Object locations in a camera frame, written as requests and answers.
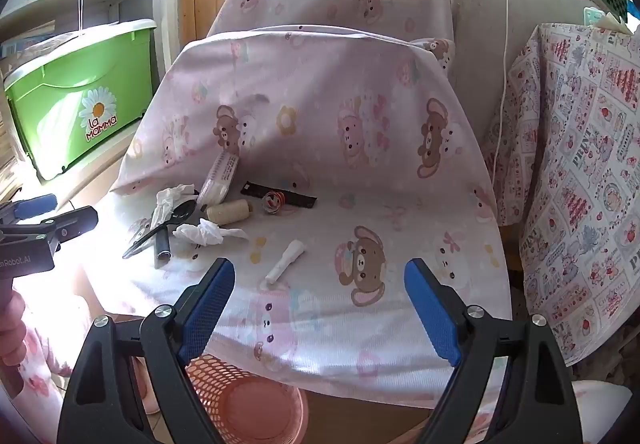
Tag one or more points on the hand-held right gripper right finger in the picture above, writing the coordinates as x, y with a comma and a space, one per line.
432, 314

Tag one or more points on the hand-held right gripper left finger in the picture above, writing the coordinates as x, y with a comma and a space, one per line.
207, 309

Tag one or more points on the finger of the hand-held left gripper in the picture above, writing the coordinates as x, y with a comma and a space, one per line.
32, 207
75, 223

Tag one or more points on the black pen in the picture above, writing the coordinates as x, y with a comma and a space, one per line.
162, 249

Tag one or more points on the white tissue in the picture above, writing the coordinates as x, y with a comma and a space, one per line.
205, 233
167, 201

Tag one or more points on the small white plastic tube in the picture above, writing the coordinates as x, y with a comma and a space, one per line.
286, 260

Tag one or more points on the cream thread spool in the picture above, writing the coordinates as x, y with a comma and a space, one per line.
227, 213

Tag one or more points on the pink plastic basket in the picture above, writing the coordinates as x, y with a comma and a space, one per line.
250, 404

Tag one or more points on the orange white ribbon curl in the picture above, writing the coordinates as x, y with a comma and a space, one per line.
273, 202

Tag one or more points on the purple checkered tissue packet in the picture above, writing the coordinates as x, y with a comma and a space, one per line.
220, 176

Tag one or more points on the person's left hand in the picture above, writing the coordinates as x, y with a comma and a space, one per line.
11, 344

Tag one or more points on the pink bear-print seat cushion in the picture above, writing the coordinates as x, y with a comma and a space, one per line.
350, 324

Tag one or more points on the person's left pyjama leg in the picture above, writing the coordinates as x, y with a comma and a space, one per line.
45, 354

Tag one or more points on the person's pyjama leg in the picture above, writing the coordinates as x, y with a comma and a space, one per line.
45, 354
600, 409

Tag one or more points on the green plastic storage box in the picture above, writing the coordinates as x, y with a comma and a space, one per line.
65, 94

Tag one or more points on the person's right pyjama leg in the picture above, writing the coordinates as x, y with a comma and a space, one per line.
600, 409

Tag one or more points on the pink patterned print cloth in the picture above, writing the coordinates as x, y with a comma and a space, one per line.
585, 174

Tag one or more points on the grey cushion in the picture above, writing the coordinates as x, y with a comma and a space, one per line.
540, 24

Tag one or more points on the mint green card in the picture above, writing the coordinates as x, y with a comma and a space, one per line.
595, 16

